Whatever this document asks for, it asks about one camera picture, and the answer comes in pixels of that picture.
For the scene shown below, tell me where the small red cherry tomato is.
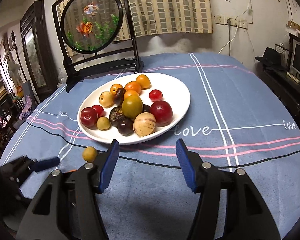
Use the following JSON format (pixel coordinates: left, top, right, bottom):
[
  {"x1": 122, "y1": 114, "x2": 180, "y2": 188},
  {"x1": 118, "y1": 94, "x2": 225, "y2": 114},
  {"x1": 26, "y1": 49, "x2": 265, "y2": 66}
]
[{"x1": 92, "y1": 105, "x2": 105, "y2": 118}]

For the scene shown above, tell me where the dark brown passion fruit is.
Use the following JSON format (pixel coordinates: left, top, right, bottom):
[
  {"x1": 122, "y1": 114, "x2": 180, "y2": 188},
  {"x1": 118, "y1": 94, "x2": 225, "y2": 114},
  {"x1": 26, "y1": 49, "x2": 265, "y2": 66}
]
[{"x1": 109, "y1": 106, "x2": 126, "y2": 127}]

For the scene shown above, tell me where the small dark purple plum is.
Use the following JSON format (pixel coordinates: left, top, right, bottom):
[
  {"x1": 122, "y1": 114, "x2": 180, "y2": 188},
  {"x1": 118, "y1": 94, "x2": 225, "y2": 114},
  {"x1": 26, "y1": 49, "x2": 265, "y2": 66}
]
[{"x1": 117, "y1": 118, "x2": 134, "y2": 136}]

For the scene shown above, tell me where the orange kumquat fruit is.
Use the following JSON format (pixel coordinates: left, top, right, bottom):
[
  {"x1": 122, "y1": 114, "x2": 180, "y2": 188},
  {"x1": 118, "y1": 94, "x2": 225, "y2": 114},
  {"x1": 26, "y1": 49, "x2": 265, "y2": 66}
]
[{"x1": 110, "y1": 83, "x2": 122, "y2": 95}]

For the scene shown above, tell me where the yellow green round fruit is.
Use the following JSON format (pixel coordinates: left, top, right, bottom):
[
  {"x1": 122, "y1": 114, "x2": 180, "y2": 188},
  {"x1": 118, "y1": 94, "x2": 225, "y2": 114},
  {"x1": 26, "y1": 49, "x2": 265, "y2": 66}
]
[{"x1": 122, "y1": 95, "x2": 143, "y2": 119}]

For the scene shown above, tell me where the beige striped pepino melon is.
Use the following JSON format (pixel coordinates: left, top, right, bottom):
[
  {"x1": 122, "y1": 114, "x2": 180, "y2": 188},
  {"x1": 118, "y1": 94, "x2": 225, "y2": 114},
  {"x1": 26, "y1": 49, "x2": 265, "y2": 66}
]
[{"x1": 133, "y1": 112, "x2": 156, "y2": 137}]

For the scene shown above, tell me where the large orange tangerine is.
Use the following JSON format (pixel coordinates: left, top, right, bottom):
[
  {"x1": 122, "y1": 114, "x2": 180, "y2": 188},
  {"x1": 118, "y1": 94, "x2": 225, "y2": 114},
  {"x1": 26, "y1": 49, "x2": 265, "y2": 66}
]
[{"x1": 123, "y1": 90, "x2": 139, "y2": 100}]

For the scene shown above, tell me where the large red plum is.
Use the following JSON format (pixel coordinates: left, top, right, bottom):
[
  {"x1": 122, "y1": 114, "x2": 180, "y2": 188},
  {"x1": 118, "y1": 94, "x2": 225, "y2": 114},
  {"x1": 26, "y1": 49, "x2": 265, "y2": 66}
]
[{"x1": 150, "y1": 100, "x2": 173, "y2": 126}]

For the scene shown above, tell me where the dark red plum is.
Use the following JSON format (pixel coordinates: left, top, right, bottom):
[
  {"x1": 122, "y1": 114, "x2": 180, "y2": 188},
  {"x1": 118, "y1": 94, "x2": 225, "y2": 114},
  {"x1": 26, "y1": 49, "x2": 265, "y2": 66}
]
[{"x1": 113, "y1": 88, "x2": 126, "y2": 106}]

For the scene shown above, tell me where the small yellow loquat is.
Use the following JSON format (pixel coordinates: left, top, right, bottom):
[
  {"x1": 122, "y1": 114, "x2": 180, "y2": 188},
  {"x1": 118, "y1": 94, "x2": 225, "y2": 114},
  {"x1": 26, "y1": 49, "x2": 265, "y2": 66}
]
[{"x1": 99, "y1": 91, "x2": 114, "y2": 108}]

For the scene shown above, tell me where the white round plate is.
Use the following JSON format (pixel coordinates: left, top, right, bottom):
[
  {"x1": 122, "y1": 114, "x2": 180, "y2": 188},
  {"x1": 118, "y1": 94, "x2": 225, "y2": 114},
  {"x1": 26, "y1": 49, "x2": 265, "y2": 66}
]
[{"x1": 77, "y1": 73, "x2": 191, "y2": 145}]

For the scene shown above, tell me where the orange cherry tomato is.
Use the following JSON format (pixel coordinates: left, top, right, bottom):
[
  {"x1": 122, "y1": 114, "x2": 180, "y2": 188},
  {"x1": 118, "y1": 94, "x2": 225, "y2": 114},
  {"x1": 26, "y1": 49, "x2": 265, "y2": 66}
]
[{"x1": 136, "y1": 74, "x2": 151, "y2": 89}]

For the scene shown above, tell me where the dark framed mirror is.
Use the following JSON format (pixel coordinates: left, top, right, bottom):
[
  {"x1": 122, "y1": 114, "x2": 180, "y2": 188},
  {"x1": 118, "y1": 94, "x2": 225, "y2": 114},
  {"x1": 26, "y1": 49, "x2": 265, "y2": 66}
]
[{"x1": 20, "y1": 0, "x2": 58, "y2": 101}]

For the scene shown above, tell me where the round goldfish screen on stand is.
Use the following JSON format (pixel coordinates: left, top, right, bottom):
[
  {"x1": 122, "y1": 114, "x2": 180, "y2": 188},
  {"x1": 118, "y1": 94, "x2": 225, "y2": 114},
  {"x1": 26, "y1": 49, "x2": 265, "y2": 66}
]
[{"x1": 52, "y1": 0, "x2": 144, "y2": 92}]

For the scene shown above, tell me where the black hat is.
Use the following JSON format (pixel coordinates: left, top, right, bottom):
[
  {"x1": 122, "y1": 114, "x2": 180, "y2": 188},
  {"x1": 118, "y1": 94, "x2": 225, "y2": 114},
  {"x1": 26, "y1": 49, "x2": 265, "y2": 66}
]
[{"x1": 255, "y1": 47, "x2": 282, "y2": 68}]

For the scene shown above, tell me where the checked beige curtain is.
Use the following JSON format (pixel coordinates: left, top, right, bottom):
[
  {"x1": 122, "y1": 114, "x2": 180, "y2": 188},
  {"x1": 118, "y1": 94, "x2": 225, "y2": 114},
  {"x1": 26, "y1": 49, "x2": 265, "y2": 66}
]
[{"x1": 55, "y1": 0, "x2": 213, "y2": 57}]

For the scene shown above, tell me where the white power strip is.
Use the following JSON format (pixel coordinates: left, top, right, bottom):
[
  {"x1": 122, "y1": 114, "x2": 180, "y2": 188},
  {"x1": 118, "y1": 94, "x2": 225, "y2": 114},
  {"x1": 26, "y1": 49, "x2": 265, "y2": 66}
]
[{"x1": 214, "y1": 15, "x2": 248, "y2": 29}]

